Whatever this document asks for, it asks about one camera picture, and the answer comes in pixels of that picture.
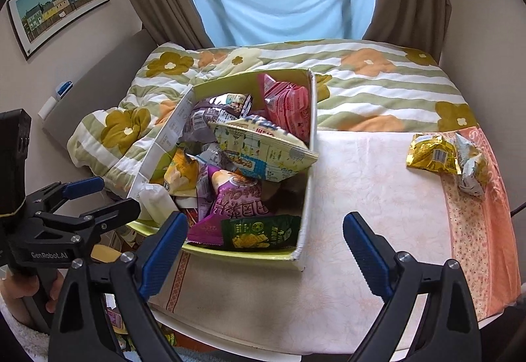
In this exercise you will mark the white fluffy sleeved left forearm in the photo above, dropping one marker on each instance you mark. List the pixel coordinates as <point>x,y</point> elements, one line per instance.
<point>20,341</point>

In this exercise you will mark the brown silver snack packet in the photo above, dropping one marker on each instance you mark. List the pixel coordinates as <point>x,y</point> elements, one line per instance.
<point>205,115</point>

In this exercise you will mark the silver grey snack packet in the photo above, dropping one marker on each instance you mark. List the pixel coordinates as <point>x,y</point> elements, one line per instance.
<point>209,156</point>

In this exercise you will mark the white green patterned snack packet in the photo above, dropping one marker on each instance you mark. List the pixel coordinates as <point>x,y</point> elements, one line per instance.
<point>263,152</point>

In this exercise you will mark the framed wall picture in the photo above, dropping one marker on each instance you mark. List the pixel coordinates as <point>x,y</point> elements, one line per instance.
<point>57,4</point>

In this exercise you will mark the yellow-green cardboard box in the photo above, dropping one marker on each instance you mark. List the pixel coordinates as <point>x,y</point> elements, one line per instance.
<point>164,144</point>

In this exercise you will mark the red snack packet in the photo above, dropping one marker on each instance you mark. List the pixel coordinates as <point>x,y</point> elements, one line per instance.
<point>192,218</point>

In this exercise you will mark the pink strawberry snack packet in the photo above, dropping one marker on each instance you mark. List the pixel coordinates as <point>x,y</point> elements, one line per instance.
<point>302,117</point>
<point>279,99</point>

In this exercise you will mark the golden yellow snack packet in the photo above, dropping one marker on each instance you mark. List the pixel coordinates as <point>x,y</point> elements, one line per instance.
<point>435,154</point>

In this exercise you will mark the purple snack packet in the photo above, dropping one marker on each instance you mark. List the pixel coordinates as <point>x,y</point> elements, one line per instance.
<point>234,201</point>

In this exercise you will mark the green striped floral blanket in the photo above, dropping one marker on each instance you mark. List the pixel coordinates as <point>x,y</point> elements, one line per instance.
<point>370,90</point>

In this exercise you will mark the white translucent snack packet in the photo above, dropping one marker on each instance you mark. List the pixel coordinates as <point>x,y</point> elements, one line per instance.
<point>155,199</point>

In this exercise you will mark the light blue cloth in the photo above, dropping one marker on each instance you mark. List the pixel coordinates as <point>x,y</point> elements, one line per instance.
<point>279,0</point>

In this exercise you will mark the dark green snack packet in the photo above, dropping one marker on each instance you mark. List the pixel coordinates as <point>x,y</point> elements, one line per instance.
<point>263,232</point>

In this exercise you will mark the blue white small box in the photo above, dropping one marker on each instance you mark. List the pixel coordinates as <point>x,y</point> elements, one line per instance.
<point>64,88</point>

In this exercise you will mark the person's left hand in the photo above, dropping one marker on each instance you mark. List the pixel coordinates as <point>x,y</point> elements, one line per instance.
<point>20,296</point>

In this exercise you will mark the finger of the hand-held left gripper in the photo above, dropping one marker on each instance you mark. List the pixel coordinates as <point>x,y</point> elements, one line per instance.
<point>115,212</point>
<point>84,186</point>

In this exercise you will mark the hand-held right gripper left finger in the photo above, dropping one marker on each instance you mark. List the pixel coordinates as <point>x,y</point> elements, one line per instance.
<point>162,259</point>

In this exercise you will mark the grey board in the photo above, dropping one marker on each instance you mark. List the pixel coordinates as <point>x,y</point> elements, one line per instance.
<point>107,74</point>

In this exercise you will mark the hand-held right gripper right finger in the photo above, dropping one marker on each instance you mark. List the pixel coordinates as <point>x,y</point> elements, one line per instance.
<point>365,253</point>

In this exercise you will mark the pale yellow white snack packet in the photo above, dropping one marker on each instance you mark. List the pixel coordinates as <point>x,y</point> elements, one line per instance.
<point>470,171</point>

